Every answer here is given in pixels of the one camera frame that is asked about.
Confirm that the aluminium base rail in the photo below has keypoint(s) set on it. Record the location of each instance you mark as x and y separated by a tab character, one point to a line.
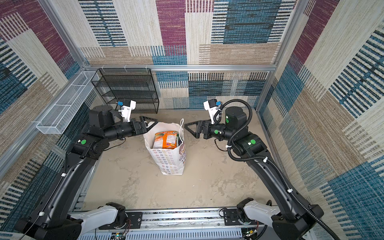
170	224

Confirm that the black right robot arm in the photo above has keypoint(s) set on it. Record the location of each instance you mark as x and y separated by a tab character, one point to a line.
294	215

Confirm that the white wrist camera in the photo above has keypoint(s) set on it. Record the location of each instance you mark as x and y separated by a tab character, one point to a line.
126	108
213	107

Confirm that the white printed paper bag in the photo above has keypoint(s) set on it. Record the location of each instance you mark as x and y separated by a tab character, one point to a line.
170	162

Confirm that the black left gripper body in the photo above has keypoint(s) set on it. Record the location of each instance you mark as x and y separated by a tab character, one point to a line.
124	130

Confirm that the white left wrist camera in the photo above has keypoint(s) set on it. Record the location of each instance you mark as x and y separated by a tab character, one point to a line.
126	108

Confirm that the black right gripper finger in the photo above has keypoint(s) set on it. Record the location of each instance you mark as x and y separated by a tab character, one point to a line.
193	129
197	123

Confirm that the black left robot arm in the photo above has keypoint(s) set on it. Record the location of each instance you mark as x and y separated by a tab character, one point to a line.
51	220

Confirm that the white wire mesh basket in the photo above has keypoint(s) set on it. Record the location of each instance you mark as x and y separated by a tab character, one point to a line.
60	115

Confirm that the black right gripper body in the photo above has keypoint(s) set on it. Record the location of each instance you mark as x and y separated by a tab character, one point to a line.
217	130

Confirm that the orange snack bag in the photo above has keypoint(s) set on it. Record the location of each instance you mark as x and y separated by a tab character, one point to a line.
166	140

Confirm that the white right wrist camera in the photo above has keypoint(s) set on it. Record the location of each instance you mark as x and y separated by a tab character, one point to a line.
213	107

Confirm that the black wire mesh shelf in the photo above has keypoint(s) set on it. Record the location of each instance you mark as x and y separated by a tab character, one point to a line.
137	84

